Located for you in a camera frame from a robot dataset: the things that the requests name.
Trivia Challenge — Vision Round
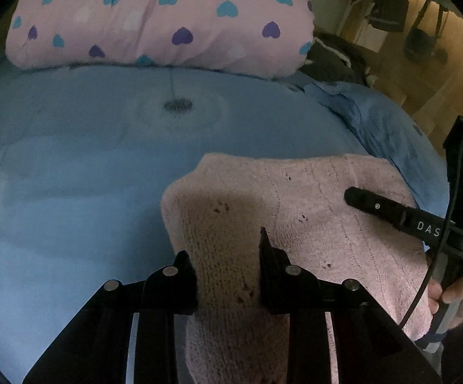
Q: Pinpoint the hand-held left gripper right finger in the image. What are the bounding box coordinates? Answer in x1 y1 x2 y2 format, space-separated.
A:
258 227 443 384

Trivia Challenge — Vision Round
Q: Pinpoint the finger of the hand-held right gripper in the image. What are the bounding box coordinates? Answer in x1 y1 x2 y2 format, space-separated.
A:
344 186 456 245

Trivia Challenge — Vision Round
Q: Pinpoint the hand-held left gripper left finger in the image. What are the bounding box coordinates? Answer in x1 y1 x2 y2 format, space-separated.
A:
22 250 199 384

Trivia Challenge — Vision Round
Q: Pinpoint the pink knitted sweater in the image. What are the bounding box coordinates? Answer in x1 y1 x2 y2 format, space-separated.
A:
161 153 433 384

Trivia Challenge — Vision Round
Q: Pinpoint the person's right hand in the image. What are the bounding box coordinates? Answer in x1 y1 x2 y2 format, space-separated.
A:
427 275 463 331

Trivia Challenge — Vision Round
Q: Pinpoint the blue dandelion-print duvet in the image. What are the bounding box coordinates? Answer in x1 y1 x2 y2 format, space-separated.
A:
301 82 450 212

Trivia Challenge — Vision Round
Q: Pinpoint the blue bed sheet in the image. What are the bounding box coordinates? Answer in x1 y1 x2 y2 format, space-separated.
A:
0 58 372 374

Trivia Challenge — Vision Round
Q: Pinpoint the dark grey cloth white trim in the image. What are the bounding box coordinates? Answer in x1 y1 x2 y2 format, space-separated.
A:
299 33 377 88

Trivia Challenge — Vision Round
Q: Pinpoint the dark hanging bag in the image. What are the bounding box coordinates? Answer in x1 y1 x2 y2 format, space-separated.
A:
368 0 411 32
403 0 449 64

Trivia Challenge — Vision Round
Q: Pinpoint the pink heart-print pillow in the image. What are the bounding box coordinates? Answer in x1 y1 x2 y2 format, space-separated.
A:
6 0 315 80

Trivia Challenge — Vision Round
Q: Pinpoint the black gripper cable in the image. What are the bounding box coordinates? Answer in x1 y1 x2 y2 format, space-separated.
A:
397 126 463 326

